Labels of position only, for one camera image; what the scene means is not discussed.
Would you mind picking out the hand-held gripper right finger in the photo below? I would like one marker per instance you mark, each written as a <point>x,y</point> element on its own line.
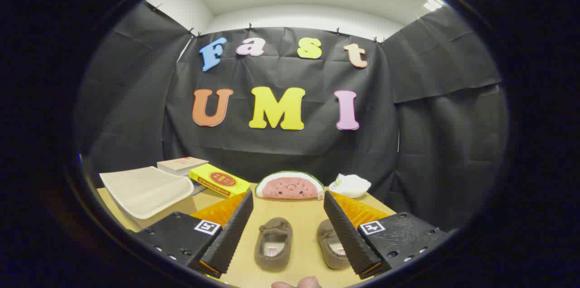
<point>349,238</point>

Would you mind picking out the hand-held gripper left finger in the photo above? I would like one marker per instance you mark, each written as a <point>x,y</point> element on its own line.
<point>231,238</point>

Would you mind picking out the brown fuzzy shoe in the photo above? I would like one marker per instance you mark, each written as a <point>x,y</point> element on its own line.
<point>274,229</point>
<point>325,233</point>

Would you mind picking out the cream storage box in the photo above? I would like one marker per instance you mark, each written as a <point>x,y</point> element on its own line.
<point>145,190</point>

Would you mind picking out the white plush toy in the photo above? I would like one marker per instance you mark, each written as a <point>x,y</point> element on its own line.
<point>353,185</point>

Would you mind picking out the yellow book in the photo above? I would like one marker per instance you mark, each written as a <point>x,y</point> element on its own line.
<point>217,180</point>

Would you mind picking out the watermelon slice plush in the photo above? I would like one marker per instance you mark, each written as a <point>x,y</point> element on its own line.
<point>290,187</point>

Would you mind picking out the beige book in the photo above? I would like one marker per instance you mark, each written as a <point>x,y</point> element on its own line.
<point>181,165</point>

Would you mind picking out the small ceiling light panel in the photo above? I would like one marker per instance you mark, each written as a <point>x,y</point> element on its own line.
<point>432,4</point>

